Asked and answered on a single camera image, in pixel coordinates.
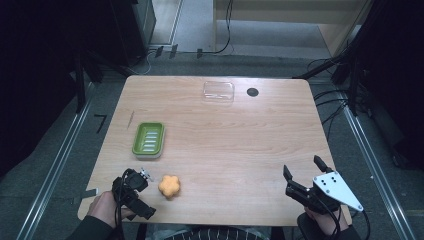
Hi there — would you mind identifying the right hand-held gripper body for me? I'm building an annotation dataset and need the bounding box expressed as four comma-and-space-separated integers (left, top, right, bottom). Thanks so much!
284, 170, 365, 216

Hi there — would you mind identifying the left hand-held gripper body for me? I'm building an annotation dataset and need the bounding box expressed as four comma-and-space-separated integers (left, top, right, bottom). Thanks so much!
111, 167, 157, 221

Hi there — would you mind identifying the orange soft toy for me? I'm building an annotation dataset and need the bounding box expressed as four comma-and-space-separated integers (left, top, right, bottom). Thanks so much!
157, 174, 182, 200

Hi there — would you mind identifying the green soap dish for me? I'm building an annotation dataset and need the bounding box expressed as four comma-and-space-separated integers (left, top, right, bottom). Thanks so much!
131, 121, 166, 160

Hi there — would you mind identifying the person's right hand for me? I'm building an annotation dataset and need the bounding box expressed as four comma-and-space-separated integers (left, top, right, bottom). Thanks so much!
303, 205, 349, 237

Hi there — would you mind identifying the person's left hand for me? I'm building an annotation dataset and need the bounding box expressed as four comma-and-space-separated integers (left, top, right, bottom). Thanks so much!
86, 190, 136, 229

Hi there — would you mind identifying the grey tape strip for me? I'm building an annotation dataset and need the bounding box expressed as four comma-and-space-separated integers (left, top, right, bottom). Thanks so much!
70, 187, 100, 205

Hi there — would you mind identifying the black stand leg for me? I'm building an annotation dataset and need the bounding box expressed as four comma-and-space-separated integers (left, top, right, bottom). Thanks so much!
73, 49, 88, 115
346, 53, 361, 117

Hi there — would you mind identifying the person's striped clothing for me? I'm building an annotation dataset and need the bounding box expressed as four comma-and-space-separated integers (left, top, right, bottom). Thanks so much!
145, 223, 273, 240

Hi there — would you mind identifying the clear plastic container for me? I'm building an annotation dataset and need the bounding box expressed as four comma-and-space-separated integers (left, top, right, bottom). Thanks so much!
202, 80, 236, 104

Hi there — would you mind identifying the light wooden cabinet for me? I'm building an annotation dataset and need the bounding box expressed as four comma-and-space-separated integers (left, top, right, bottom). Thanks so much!
213, 0, 373, 58

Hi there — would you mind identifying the dark cabinet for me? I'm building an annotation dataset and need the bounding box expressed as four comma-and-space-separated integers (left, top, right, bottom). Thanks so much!
109, 0, 158, 68

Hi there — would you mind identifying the left hand-held gripper cable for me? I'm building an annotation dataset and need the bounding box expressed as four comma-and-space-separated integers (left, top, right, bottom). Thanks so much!
113, 169, 132, 240

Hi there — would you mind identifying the hand-held gripper cable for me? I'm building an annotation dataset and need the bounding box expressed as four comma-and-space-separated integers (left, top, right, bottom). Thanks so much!
351, 209, 372, 240
113, 169, 132, 240

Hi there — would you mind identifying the right hand-held gripper cable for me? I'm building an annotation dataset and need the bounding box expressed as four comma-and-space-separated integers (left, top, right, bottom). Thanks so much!
351, 209, 372, 240

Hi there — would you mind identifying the metal floor rail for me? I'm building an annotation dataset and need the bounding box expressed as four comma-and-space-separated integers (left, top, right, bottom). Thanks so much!
15, 83, 96, 240
337, 91, 418, 240

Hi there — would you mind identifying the bundle of black floor cables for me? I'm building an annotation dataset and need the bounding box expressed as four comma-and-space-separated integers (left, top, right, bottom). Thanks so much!
306, 56, 354, 141

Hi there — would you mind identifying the black hanging cable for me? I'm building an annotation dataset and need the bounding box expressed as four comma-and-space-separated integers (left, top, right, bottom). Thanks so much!
199, 0, 235, 56

